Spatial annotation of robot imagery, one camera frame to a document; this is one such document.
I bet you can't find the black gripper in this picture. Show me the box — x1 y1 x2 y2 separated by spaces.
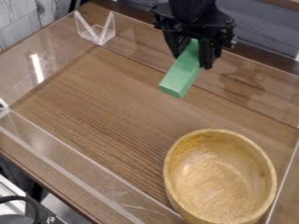
149 0 236 70

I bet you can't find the green rectangular block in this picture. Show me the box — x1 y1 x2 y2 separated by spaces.
159 39 202 98

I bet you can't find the brown wooden bowl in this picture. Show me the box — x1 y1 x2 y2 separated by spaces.
163 129 278 224

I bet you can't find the clear acrylic corner bracket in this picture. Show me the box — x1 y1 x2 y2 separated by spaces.
73 11 116 46

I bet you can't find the clear acrylic tray wall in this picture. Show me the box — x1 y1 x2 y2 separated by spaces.
0 3 299 224

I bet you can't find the black cable bottom left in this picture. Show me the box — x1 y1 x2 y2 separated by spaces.
0 195 43 224

